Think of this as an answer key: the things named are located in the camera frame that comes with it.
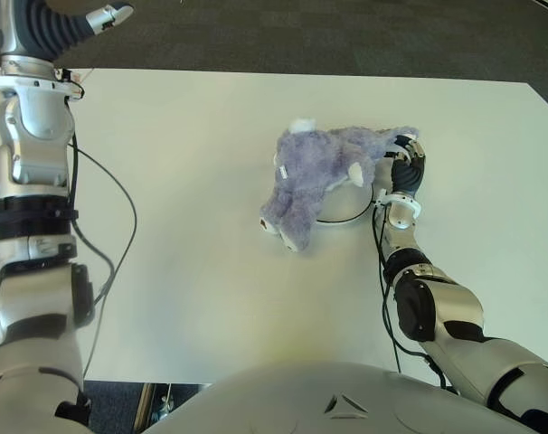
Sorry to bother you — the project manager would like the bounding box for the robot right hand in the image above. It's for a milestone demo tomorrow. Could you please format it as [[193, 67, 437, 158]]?
[[382, 134, 428, 196]]

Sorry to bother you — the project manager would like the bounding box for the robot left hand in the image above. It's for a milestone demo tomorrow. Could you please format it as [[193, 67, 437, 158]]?
[[0, 0, 135, 64]]

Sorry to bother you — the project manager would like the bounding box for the white plate black rim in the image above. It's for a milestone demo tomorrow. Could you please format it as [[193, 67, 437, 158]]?
[[316, 157, 378, 225]]

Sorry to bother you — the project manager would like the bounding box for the purple plush doll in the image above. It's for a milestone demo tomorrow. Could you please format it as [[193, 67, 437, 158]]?
[[259, 117, 420, 253]]

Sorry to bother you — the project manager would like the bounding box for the silver robot torso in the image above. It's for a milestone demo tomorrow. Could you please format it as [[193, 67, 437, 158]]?
[[142, 360, 528, 434]]

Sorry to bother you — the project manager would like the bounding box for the metal table leg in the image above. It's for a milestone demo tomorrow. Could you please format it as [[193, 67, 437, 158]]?
[[135, 383, 203, 431]]

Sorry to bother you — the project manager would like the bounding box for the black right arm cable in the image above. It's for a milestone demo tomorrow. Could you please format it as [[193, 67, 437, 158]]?
[[371, 203, 456, 390]]

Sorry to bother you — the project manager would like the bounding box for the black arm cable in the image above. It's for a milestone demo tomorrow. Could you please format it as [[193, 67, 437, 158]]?
[[68, 135, 138, 381], [371, 203, 456, 390]]

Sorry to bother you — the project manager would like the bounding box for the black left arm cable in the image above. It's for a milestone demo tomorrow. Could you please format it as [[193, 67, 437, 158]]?
[[68, 135, 138, 381]]

